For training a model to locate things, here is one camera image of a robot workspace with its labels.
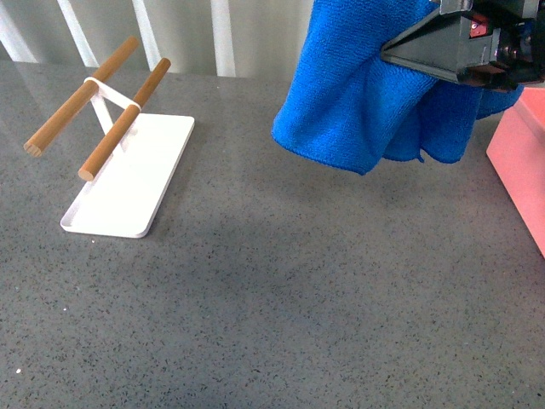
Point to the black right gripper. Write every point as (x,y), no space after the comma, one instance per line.
(495,45)

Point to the blue microfiber cloth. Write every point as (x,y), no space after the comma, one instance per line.
(349,109)

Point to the pink plastic bin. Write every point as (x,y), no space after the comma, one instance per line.
(516,152)

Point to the white pleated curtain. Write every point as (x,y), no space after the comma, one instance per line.
(245,39)

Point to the white towel rack stand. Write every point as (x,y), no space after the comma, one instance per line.
(124,197)

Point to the right wooden rack rod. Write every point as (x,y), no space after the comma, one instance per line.
(96,160)

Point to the wooden rack rod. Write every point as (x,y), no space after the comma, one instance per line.
(96,160)
(47,133)

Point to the left wooden rack rod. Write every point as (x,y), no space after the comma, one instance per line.
(47,133)

